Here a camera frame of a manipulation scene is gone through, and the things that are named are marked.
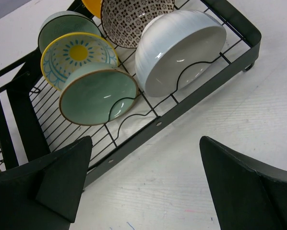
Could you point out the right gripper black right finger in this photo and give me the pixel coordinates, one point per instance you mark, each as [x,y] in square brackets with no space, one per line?
[247,194]

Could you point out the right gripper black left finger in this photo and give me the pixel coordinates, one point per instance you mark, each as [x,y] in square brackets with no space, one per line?
[44,194]

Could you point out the light green bowl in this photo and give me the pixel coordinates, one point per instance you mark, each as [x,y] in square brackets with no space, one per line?
[97,93]

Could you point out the white ribbed bowl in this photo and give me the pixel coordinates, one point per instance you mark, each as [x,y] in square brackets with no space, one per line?
[175,49]

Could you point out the yellow sun pattern bowl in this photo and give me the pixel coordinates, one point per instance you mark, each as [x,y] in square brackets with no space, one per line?
[71,51]

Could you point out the pale teal checked bowl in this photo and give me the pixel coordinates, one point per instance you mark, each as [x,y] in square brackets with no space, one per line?
[62,23]

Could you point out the brown patterned bowl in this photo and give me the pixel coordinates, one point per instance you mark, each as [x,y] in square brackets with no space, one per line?
[123,21]

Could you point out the orange yellow bowl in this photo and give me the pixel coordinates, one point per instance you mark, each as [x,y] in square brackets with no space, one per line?
[94,6]

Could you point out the black wire dish rack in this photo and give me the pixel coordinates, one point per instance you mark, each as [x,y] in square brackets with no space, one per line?
[27,85]

